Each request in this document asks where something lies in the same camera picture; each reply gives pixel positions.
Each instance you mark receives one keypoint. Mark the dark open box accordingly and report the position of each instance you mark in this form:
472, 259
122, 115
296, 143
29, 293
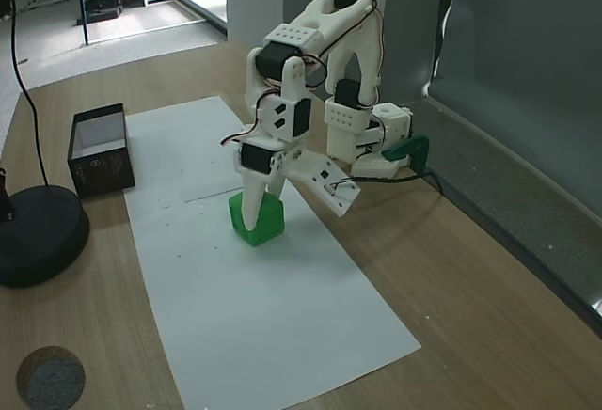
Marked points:
101, 170

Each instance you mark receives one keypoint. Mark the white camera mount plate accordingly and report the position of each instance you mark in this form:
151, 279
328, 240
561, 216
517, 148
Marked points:
308, 170

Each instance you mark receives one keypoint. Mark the white paper sheet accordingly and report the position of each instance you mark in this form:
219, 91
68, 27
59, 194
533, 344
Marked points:
263, 316
188, 146

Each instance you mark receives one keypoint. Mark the green table clamp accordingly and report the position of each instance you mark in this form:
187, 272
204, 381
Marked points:
414, 146

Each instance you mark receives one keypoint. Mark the green cube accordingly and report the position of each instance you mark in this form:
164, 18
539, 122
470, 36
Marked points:
270, 222

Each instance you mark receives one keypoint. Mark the black metal post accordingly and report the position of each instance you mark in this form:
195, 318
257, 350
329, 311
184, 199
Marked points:
82, 5

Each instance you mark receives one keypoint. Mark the black round stand base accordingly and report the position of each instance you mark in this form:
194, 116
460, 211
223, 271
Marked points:
42, 236

